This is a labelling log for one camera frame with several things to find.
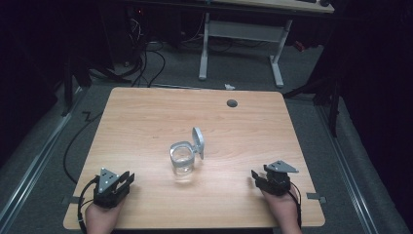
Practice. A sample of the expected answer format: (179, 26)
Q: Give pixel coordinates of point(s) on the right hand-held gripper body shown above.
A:
(277, 180)

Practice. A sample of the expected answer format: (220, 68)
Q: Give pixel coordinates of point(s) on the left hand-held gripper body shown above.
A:
(107, 191)

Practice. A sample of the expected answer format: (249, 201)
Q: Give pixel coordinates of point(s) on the clear glass jar grey lid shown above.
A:
(183, 159)

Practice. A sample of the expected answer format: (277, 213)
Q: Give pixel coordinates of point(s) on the grey tape strip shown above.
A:
(315, 196)
(72, 200)

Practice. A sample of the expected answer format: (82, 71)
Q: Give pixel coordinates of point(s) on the round grey table grommet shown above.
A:
(232, 103)

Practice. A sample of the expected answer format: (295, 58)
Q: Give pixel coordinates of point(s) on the white crumpled paper scrap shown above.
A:
(229, 86)

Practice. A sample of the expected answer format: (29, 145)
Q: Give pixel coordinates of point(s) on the black tripod stand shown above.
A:
(328, 94)
(69, 84)

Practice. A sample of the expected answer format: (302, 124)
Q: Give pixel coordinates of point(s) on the metal floor rail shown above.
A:
(347, 169)
(35, 159)

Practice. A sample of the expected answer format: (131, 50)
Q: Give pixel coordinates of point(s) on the white metal frame desk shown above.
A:
(243, 32)

